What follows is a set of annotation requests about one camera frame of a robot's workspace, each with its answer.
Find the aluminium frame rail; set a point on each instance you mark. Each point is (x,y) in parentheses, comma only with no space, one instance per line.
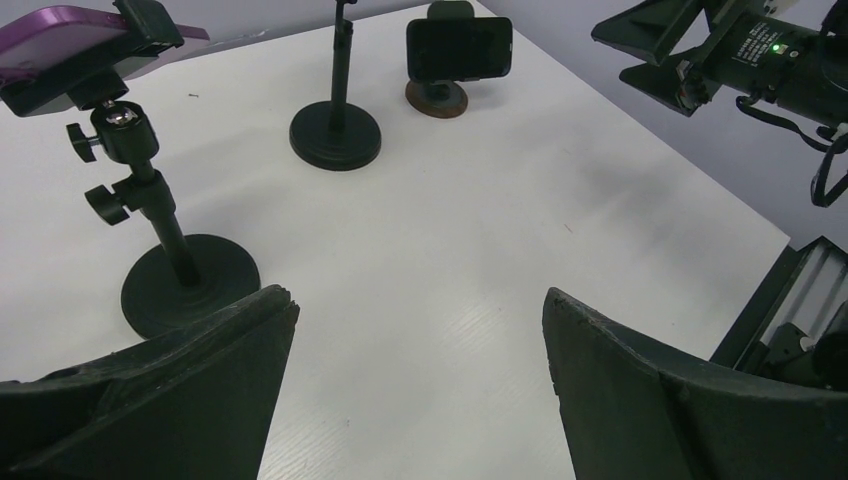
(794,327)

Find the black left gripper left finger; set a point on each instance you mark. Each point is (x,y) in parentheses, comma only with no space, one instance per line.
(193,403)

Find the black phone on brown stand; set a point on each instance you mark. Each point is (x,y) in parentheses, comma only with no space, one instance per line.
(459,49)

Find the brown-base small phone stand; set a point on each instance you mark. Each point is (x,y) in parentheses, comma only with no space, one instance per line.
(444,99)

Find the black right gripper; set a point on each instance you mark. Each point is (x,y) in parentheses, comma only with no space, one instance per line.
(800,70)

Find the black round-base phone stand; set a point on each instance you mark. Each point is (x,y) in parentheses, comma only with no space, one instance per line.
(336,135)

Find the purple cased phone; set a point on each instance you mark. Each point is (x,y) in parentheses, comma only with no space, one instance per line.
(44,38)

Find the black ball-joint phone stand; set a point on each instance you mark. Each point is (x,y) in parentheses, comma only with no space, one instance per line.
(185,277)

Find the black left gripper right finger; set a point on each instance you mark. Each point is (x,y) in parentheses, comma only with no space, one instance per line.
(633,407)

